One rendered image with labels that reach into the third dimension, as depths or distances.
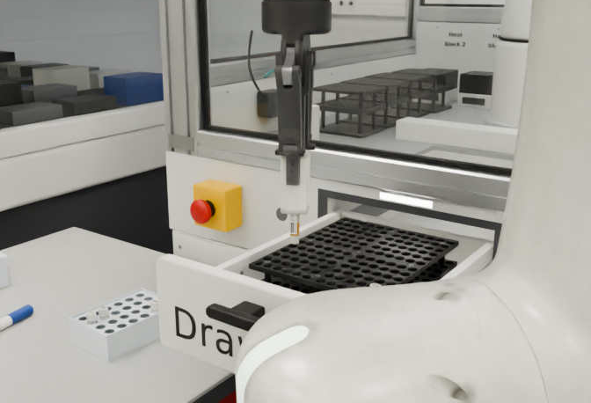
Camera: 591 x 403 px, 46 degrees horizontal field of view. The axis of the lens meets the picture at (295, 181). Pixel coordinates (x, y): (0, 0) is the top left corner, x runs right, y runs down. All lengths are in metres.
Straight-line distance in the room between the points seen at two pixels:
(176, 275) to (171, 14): 0.54
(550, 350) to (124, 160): 1.33
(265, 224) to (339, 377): 0.79
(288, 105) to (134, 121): 0.95
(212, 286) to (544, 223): 0.43
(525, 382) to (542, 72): 0.17
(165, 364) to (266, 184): 0.34
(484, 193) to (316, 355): 0.60
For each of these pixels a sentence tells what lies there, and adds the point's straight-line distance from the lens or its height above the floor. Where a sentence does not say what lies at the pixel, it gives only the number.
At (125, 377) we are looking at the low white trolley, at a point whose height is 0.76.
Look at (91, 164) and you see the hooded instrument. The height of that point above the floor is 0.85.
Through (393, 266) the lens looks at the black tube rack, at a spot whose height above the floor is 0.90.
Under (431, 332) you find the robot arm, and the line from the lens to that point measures 0.40.
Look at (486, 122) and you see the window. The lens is 0.94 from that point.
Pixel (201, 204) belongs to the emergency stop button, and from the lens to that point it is 1.12.
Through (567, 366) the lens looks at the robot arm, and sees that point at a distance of 0.43.
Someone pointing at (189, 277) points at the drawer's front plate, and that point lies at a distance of 0.78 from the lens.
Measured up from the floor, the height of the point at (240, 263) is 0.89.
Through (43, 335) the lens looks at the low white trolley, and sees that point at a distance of 1.05.
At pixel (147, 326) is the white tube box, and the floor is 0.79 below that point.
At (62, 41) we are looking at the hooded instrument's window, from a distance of 1.54.
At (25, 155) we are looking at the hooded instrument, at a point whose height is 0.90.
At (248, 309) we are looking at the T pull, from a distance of 0.71.
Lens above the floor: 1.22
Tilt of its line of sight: 15 degrees down
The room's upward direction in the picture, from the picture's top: straight up
